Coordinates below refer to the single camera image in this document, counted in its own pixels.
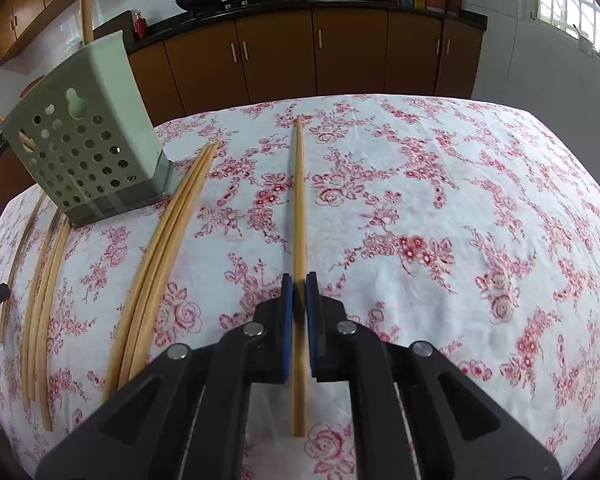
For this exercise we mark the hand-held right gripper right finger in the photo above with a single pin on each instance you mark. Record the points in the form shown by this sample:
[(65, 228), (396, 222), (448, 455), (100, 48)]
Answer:
[(312, 325)]

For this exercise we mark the brown wooden base cabinets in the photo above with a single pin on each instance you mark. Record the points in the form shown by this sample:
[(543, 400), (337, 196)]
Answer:
[(280, 60)]

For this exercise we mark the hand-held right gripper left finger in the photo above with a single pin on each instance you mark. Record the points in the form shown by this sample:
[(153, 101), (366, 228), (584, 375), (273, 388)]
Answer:
[(286, 320)]

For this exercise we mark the red floral tablecloth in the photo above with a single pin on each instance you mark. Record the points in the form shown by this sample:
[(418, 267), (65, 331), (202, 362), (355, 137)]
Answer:
[(430, 185)]

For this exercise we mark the black kitchen countertop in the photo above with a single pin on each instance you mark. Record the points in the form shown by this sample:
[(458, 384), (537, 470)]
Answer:
[(330, 2)]

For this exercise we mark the green perforated utensil holder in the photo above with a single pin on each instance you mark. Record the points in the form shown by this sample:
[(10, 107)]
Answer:
[(105, 85)]

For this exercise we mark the red bottle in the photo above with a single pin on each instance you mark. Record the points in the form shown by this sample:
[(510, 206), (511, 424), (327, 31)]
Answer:
[(140, 27)]

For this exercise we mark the dark cutting board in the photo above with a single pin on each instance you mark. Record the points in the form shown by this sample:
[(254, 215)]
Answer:
[(112, 25)]

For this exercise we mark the brown wooden wall cabinets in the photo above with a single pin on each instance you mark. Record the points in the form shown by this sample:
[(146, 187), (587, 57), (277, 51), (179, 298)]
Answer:
[(30, 5)]

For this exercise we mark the red basin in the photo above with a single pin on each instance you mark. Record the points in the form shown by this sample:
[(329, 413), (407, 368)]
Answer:
[(30, 89)]

